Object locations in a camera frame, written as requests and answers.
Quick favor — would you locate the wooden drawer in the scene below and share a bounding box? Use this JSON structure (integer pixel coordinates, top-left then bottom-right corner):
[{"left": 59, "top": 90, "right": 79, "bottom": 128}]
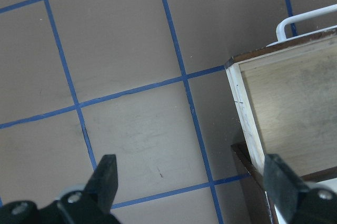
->
[{"left": 225, "top": 27, "right": 336, "bottom": 181}]

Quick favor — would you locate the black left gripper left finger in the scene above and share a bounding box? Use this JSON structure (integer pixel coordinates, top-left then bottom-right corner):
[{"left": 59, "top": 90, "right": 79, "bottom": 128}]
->
[{"left": 84, "top": 154, "right": 117, "bottom": 214}]

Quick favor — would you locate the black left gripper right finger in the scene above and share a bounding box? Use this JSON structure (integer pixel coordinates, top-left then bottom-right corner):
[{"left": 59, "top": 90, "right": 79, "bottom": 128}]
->
[{"left": 263, "top": 154, "right": 310, "bottom": 221}]

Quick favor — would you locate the white drawer handle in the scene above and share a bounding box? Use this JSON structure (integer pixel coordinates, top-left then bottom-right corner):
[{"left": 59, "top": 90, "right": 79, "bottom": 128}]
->
[{"left": 267, "top": 4, "right": 336, "bottom": 47}]

